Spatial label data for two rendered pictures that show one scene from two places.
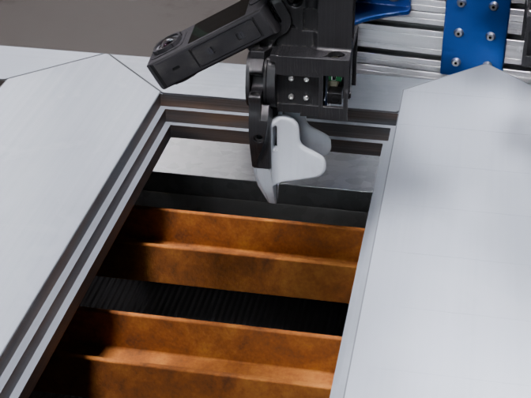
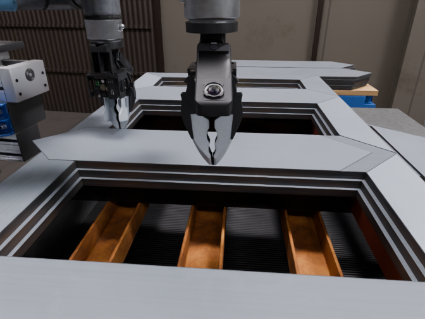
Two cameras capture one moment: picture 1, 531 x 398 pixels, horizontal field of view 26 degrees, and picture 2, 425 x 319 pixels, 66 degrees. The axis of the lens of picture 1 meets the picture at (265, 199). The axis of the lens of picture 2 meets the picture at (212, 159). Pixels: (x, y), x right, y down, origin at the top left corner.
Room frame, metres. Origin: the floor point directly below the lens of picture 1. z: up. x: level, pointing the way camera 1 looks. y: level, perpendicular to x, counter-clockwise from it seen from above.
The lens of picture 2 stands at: (0.89, 0.46, 1.15)
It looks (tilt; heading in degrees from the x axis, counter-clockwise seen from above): 26 degrees down; 264
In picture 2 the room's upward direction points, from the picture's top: straight up
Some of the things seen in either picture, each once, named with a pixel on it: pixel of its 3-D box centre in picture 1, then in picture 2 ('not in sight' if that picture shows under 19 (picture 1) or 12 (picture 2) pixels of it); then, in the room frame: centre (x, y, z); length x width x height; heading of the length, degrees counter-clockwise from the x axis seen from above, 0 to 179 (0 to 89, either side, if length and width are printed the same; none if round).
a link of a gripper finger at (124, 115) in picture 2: not in sight; (122, 115); (1.03, -0.30, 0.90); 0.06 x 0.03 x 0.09; 79
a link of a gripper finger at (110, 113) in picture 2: not in sight; (109, 114); (1.06, -0.30, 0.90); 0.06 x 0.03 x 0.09; 79
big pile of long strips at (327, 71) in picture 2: not in sight; (281, 73); (0.38, -1.14, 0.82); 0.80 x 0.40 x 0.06; 169
